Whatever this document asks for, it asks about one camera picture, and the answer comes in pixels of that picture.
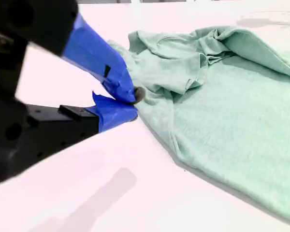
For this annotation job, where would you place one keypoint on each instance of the pale green T-shirt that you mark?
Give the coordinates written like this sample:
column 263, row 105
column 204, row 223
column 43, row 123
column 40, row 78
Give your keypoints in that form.
column 220, row 120

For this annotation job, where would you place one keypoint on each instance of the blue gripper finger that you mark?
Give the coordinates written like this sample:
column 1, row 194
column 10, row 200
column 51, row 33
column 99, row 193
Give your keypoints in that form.
column 111, row 116
column 96, row 55

